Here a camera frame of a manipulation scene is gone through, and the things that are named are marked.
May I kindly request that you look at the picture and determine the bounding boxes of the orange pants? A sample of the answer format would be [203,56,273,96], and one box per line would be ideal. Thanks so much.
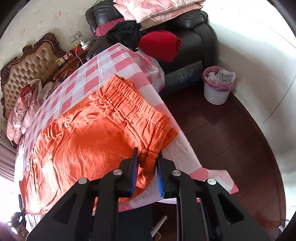
[20,75,178,214]

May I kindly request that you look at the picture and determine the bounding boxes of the tufted brown headboard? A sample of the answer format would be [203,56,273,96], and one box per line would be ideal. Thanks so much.
[1,33,66,120]

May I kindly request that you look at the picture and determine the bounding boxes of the magenta garment on armchair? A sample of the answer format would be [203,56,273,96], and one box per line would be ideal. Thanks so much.
[94,18,125,39]

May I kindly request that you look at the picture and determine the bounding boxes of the black leather armchair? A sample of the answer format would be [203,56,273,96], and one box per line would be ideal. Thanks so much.
[85,1,216,74]

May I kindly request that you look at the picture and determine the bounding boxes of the pink checkered tablecloth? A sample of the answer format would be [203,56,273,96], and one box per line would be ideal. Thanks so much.
[15,44,238,215]

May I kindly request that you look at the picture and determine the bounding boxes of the white bin with pink liner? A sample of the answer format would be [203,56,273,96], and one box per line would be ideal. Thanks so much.
[202,66,236,105]

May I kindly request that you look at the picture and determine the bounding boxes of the pink curtain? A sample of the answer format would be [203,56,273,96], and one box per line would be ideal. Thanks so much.
[0,133,16,181]

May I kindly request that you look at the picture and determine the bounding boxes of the pink floral cushion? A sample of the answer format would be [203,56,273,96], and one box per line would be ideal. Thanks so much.
[114,0,202,30]

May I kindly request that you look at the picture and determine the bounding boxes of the pink floral pillows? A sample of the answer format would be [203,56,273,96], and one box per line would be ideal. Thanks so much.
[6,79,61,145]

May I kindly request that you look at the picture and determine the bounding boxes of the black garment on armchair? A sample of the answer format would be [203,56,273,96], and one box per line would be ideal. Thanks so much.
[106,21,143,51]

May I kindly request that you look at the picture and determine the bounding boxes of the red folded garment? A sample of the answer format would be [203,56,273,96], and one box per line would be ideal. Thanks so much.
[138,30,182,63]

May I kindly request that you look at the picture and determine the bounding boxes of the wooden nightstand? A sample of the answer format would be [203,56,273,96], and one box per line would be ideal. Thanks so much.
[52,45,92,82]

